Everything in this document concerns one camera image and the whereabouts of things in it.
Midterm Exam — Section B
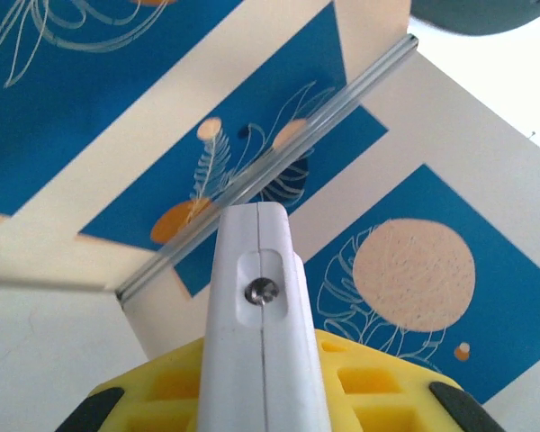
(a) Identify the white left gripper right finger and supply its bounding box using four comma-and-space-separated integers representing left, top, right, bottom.
256, 202, 333, 432

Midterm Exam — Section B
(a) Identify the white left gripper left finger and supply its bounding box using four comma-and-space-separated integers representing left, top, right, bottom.
195, 202, 267, 432

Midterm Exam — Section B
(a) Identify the aluminium frame corner post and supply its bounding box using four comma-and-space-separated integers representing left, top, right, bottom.
114, 34, 420, 308

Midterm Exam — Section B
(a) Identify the dark grey round object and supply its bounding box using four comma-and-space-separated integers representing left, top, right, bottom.
409, 0, 540, 36

